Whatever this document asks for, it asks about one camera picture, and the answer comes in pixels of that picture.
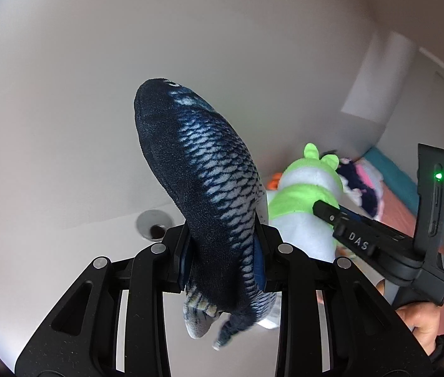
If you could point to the teal pillow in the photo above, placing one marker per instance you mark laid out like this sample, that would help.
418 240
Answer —
399 183

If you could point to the person right hand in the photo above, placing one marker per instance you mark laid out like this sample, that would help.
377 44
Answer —
424 320

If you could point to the dark floral clothing pile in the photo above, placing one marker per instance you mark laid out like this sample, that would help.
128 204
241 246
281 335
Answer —
362 184

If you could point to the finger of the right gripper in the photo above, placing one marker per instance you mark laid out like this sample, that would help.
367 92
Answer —
384 248

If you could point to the green frog plush toy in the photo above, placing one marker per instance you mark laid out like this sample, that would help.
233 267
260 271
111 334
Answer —
291 196

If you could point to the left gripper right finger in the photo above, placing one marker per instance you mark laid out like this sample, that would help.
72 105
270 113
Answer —
334 321

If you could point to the blue fish plush toy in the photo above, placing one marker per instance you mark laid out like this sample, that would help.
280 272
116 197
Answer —
206 169

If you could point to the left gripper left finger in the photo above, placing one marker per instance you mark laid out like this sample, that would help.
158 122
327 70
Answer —
110 322

